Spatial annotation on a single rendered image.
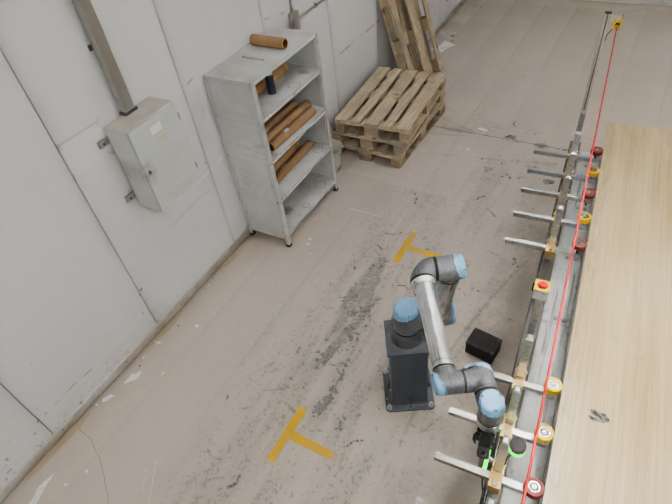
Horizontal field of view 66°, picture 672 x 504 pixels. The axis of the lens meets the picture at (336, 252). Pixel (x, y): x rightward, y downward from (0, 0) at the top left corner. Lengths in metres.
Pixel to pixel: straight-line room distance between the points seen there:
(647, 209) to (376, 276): 1.96
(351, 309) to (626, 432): 2.14
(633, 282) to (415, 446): 1.57
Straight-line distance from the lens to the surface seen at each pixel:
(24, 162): 3.24
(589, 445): 2.55
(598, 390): 2.70
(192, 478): 3.58
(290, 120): 4.43
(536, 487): 2.42
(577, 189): 4.19
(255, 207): 4.50
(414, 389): 3.39
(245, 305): 4.23
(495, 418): 2.03
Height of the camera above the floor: 3.11
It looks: 44 degrees down
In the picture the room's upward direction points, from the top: 9 degrees counter-clockwise
